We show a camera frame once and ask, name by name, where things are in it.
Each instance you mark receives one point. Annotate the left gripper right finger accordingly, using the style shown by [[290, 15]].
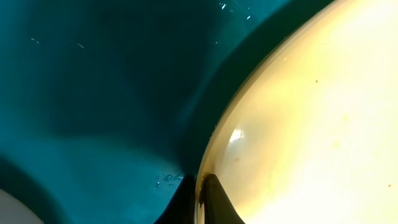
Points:
[[218, 208]]

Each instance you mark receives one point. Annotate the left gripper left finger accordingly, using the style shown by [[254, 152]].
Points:
[[181, 207]]

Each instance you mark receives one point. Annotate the yellow-green plate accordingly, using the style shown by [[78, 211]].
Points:
[[312, 135]]

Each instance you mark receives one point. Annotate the white plate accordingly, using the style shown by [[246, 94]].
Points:
[[12, 211]]

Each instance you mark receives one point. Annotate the teal plastic tray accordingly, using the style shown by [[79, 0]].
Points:
[[107, 104]]

